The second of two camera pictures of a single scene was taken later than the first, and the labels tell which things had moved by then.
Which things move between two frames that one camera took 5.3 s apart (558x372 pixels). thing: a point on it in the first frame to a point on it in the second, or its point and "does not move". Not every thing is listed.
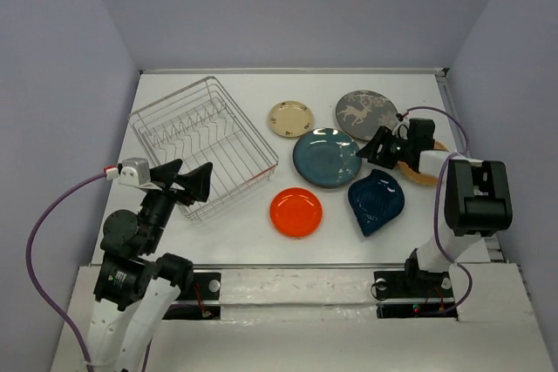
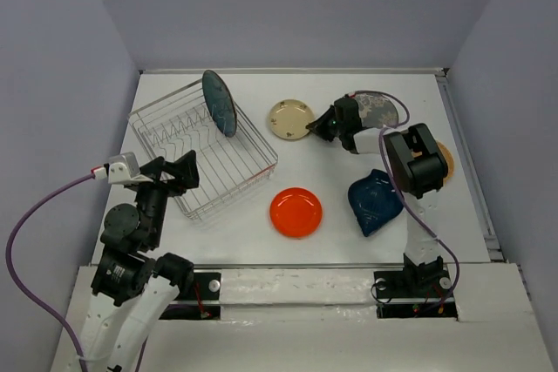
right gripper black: [378, 158] to [320, 125]
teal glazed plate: [327, 158] to [219, 103]
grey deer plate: [362, 113] does not move
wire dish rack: [198, 123] does not move
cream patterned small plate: [291, 118] does not move
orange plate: [296, 212] does not move
